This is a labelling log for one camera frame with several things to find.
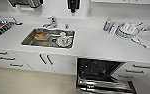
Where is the small chrome sink knob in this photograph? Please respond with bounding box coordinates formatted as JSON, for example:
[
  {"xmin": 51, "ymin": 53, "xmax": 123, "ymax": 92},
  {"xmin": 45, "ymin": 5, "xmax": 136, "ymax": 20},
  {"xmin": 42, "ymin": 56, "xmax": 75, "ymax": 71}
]
[{"xmin": 64, "ymin": 23, "xmax": 70, "ymax": 30}]

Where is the white wall outlet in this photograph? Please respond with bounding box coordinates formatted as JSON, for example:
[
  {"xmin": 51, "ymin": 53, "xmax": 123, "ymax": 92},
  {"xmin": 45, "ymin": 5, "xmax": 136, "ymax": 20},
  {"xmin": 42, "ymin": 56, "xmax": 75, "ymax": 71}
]
[{"xmin": 86, "ymin": 7, "xmax": 93, "ymax": 17}]

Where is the black wall soap dispenser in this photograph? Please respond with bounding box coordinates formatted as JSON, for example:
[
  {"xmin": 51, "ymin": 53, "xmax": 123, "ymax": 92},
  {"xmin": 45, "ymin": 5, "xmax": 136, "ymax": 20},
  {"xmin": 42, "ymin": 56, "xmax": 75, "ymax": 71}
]
[{"xmin": 67, "ymin": 0, "xmax": 81, "ymax": 15}]

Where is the dish drying rack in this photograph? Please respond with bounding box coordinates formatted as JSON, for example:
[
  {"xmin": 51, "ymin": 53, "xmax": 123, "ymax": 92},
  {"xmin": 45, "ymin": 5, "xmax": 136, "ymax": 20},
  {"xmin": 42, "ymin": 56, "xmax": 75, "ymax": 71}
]
[{"xmin": 0, "ymin": 18, "xmax": 24, "ymax": 38}]

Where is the orange bowl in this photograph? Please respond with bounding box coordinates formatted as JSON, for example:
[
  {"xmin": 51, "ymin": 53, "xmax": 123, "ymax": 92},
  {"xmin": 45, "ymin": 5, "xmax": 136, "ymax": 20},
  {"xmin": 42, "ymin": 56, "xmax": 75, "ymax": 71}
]
[{"xmin": 34, "ymin": 31, "xmax": 50, "ymax": 42}]

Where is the blue-label dish soap bottle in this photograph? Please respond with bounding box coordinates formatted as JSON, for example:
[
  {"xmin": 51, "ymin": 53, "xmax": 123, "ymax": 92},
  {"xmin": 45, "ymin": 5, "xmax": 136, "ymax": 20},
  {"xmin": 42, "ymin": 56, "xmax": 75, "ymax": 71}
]
[{"xmin": 103, "ymin": 18, "xmax": 113, "ymax": 33}]

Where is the chrome sink faucet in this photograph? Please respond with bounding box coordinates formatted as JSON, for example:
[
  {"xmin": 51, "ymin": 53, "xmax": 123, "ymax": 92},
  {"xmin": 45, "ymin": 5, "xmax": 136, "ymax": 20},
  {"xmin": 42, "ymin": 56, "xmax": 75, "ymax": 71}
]
[{"xmin": 42, "ymin": 15, "xmax": 59, "ymax": 30}]

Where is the steel paper towel dispenser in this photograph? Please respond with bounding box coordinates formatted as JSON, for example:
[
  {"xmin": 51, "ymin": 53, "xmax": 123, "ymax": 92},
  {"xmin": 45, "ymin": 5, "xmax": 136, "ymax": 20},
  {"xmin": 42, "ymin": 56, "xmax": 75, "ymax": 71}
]
[{"xmin": 8, "ymin": 0, "xmax": 45, "ymax": 10}]

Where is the stack of white plates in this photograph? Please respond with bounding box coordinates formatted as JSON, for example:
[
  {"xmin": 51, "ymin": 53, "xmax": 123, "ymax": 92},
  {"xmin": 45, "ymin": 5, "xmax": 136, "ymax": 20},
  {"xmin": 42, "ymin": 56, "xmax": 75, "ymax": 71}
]
[{"xmin": 115, "ymin": 21, "xmax": 141, "ymax": 41}]

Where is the steel sink basin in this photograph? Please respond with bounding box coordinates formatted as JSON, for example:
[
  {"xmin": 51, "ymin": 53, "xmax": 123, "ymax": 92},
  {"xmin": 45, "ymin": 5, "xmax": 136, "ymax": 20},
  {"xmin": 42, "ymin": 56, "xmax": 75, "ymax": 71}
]
[{"xmin": 20, "ymin": 27, "xmax": 77, "ymax": 50}]

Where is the stainless steel dishwasher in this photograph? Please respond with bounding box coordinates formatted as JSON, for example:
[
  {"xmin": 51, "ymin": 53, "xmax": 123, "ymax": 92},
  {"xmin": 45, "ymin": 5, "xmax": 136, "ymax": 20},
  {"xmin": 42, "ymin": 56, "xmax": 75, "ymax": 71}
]
[{"xmin": 75, "ymin": 57, "xmax": 139, "ymax": 94}]

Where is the white two-door base cabinet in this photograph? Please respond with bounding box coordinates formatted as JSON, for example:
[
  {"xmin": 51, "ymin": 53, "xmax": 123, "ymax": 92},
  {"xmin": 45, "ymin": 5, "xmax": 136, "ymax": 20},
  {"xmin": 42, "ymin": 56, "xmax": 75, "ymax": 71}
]
[{"xmin": 13, "ymin": 49, "xmax": 79, "ymax": 76}]

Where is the white mug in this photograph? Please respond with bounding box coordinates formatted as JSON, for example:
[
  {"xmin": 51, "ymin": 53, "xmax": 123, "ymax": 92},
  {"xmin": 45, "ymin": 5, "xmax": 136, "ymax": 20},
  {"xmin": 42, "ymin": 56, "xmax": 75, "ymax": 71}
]
[{"xmin": 56, "ymin": 31, "xmax": 73, "ymax": 47}]

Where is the white wall cabinet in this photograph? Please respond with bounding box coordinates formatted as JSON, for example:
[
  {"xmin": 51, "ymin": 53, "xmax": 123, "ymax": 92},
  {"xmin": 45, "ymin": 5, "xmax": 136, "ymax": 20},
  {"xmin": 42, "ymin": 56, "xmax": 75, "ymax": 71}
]
[{"xmin": 90, "ymin": 0, "xmax": 150, "ymax": 5}]

